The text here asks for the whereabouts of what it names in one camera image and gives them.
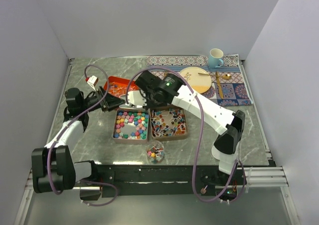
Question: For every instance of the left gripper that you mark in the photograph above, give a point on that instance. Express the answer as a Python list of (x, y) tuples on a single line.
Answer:
[(111, 102)]

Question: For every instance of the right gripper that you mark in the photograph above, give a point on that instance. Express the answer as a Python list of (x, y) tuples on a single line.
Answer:
[(149, 106)]

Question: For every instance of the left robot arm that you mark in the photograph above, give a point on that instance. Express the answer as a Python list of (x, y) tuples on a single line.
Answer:
[(62, 147)]

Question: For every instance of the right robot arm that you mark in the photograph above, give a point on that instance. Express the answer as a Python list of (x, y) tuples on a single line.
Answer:
[(145, 90)]

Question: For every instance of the tin of star candies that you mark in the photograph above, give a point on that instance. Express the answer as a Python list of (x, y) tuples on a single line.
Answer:
[(131, 126)]

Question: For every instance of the orange plastic tray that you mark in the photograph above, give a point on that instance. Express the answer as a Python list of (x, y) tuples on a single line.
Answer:
[(117, 86)]

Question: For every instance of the cream and orange plate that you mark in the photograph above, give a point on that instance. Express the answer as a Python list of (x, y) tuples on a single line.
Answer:
[(199, 83)]

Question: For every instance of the clear plastic cup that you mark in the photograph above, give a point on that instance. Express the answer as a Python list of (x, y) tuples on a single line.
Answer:
[(155, 152)]

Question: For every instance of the gold knife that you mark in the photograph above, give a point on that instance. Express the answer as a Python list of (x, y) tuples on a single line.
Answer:
[(219, 85)]

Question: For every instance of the light blue mug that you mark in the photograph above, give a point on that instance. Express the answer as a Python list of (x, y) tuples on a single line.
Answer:
[(215, 59)]

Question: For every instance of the patterned cloth placemat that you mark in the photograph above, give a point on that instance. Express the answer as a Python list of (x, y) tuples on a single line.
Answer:
[(234, 90)]

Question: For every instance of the gold spoon on mat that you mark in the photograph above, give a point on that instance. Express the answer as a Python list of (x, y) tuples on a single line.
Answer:
[(224, 77)]

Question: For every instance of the clear round lid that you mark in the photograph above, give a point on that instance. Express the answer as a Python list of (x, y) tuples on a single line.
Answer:
[(215, 153)]

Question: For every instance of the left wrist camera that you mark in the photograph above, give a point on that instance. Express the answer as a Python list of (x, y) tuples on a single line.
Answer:
[(92, 81)]

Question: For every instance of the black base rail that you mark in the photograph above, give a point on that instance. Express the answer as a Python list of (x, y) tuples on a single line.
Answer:
[(126, 180)]

